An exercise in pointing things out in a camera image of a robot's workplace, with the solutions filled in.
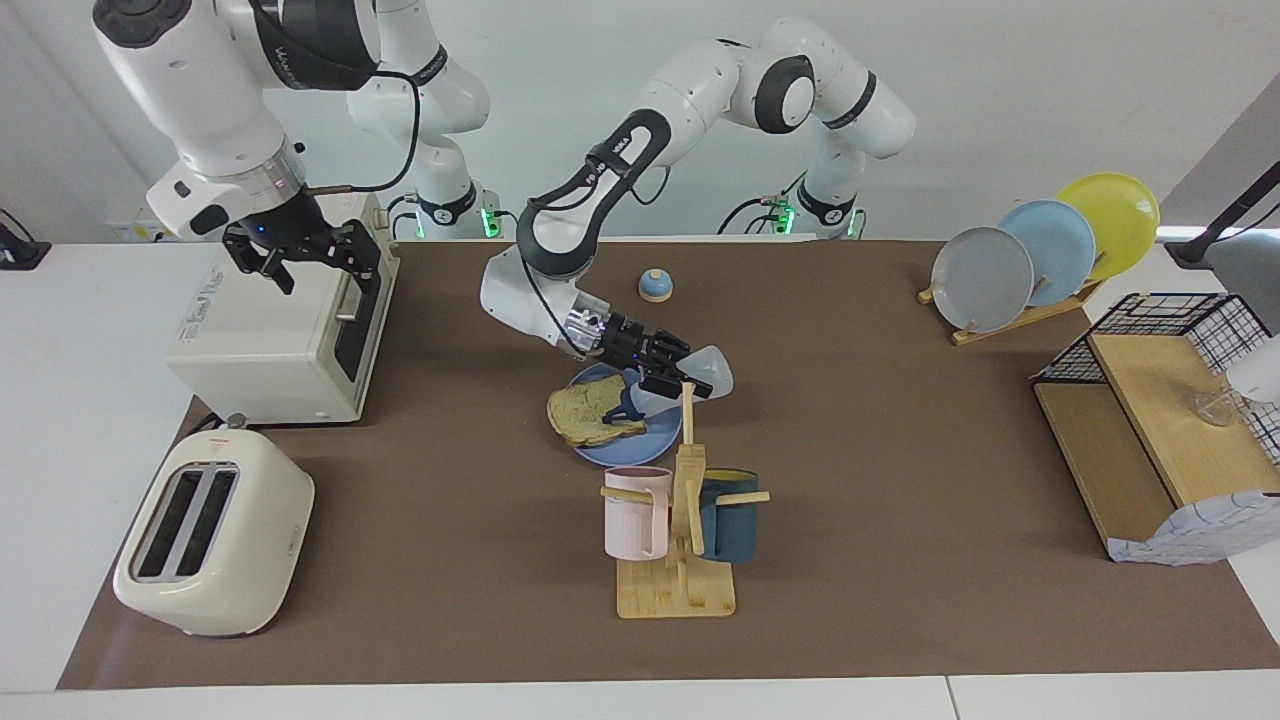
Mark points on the wooden plate rack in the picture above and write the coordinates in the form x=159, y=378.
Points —
x=1010, y=322

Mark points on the checked white cloth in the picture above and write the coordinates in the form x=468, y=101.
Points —
x=1200, y=535

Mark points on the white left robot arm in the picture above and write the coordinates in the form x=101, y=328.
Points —
x=700, y=90

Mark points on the black stand base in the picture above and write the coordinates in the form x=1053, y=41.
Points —
x=25, y=255

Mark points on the blue round plate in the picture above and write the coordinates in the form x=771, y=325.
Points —
x=640, y=450

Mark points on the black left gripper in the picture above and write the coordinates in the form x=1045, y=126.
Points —
x=625, y=342

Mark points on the black camera stand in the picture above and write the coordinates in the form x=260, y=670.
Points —
x=1190, y=250

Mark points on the yellow plate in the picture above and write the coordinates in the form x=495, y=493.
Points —
x=1120, y=215

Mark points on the white toaster oven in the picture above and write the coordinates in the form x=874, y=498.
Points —
x=270, y=340

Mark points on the squeeze bottle with navy cap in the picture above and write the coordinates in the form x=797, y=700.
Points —
x=712, y=370

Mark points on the dark teal mug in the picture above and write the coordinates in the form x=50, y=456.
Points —
x=735, y=530

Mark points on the slice of toast bread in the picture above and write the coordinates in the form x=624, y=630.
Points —
x=580, y=410

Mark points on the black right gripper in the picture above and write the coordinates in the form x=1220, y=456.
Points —
x=290, y=230

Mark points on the brown table mat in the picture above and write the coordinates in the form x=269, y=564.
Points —
x=450, y=600

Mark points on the wooden mug tree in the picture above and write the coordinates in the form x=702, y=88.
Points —
x=675, y=597

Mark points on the pink mug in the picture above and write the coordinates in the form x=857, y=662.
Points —
x=630, y=525

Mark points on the grey plate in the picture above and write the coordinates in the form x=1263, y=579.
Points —
x=980, y=280

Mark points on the clear glass cup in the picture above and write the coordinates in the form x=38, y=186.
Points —
x=1215, y=408

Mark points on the cream two-slot toaster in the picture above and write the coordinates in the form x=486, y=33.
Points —
x=260, y=520

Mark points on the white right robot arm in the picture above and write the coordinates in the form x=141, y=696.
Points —
x=190, y=80

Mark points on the light blue plate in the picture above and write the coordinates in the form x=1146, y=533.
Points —
x=1065, y=245

